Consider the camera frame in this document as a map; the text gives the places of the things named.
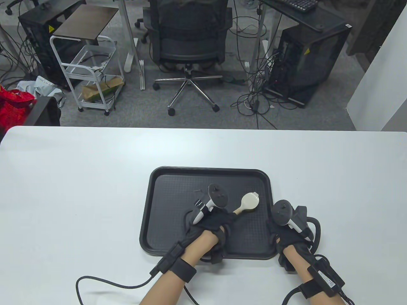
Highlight black mesh office chair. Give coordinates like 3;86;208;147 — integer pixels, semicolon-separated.
135;0;233;116

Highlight black left wrist strap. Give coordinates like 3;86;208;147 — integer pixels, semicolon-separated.
169;258;197;281

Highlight black labelled right wrist box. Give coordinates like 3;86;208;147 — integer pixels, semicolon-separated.
307;254;346;297

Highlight dark brown side table top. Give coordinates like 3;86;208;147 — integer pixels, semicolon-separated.
52;5;120;41

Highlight white desk foot bar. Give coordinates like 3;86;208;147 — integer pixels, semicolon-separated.
138;59;146;91

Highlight red bag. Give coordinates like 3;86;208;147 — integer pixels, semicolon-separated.
0;85;38;129

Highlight grey plastic bags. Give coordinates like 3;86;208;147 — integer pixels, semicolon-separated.
16;76;66;107

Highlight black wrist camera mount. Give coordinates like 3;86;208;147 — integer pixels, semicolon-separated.
278;251;297;273
200;240;228;265

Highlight black wrist strap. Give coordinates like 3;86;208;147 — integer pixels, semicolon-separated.
169;258;197;281
298;278;321;299

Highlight white metal utility cart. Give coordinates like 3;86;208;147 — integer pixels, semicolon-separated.
50;35;125;116

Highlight thin black left cable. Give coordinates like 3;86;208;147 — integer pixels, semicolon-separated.
184;284;197;305

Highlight person's right forearm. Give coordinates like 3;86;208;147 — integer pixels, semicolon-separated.
281;245;347;305

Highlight black keyboard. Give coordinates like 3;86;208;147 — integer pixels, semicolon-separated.
276;0;319;13

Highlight white and grey left controller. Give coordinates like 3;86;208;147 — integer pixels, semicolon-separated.
191;184;229;224

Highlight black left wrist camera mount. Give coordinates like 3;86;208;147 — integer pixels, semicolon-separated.
200;240;228;265

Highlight black braided left cable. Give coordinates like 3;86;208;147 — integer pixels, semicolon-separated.
76;273;156;305

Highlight black desk top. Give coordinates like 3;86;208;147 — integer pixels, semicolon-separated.
259;0;348;32

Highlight white and grey controller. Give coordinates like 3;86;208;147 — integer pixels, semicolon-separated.
191;184;229;224
271;200;315;242

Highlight black plastic tray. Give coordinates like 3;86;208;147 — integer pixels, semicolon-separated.
139;166;279;260

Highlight black right wrist strap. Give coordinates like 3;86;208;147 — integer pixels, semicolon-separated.
298;278;321;299

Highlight person's left forearm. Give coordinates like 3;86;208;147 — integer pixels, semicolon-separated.
139;229;220;305

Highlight tangle of black floor cables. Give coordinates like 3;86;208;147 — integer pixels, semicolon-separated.
230;16;306;130

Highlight white pot brush wooden handle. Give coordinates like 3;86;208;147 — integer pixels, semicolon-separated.
233;192;259;215

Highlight black chair back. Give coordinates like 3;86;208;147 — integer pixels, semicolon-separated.
24;96;61;127

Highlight brown cardboard packaging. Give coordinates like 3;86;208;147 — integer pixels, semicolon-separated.
81;77;125;103

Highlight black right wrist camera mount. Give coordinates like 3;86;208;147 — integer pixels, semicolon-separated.
278;251;297;273

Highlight white and grey right controller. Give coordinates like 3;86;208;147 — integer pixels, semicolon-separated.
271;200;315;242

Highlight white desk leg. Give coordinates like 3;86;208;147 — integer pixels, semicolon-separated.
119;0;140;73
249;0;269;75

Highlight person's right hand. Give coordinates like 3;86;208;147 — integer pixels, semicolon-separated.
266;218;315;254

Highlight person's left hand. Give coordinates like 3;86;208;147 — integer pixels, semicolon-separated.
185;208;238;251

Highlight black computer tower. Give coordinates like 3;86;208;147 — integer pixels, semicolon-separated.
18;0;87;91
263;24;353;108

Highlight black left wrist sensor box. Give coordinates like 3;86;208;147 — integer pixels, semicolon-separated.
149;243;185;276

